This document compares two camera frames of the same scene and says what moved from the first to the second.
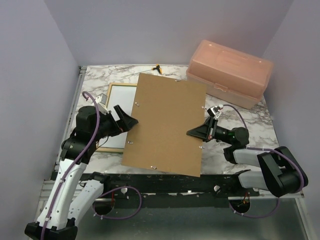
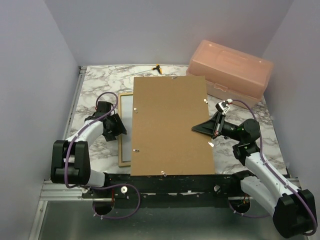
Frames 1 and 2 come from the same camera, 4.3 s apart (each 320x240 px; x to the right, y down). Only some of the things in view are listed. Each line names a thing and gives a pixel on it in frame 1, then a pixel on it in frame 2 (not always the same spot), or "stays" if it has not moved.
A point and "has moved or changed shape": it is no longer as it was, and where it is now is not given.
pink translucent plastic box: [234, 75] stays
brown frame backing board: [166, 109] has moved or changed shape
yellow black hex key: [157, 67] stays
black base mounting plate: [174, 190] stays
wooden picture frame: [107, 149] → [120, 163]
